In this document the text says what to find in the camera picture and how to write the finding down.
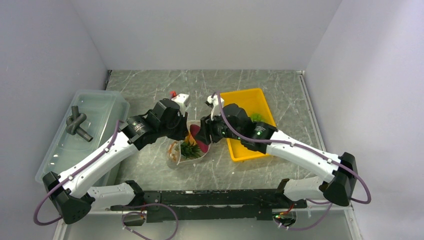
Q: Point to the clear polka-dot zip bag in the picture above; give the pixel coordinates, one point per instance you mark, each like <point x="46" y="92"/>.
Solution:
<point x="192" y="162"/>

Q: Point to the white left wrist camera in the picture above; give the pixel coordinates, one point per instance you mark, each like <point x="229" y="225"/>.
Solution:
<point x="182" y="99"/>

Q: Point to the toy peach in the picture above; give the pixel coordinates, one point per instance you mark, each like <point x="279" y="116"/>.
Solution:
<point x="190" y="139"/>

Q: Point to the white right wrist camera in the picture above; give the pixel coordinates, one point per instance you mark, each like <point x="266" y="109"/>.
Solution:
<point x="215" y="102"/>

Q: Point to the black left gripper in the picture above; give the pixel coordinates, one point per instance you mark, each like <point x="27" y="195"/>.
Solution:
<point x="184" y="131"/>

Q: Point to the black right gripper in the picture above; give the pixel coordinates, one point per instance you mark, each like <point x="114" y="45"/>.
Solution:
<point x="203" y="134"/>

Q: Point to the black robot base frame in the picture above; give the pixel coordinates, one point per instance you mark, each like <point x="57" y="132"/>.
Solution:
<point x="168" y="205"/>

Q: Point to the dark red toy sweet potato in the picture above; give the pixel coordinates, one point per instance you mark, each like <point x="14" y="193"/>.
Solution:
<point x="194" y="130"/>

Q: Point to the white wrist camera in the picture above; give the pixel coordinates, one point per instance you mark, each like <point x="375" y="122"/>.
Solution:
<point x="215" y="102"/>
<point x="182" y="99"/>

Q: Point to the green toy lettuce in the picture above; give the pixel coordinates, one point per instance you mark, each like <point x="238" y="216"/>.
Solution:
<point x="257" y="117"/>

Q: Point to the orange toy pineapple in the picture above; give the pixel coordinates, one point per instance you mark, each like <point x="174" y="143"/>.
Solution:
<point x="181" y="151"/>

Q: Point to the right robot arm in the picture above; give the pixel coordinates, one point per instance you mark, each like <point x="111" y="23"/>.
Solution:
<point x="335" y="176"/>

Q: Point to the clear plastic storage bin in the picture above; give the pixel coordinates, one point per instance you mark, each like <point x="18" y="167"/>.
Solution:
<point x="89" y="122"/>

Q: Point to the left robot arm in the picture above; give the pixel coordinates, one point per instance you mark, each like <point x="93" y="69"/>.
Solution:
<point x="73" y="192"/>

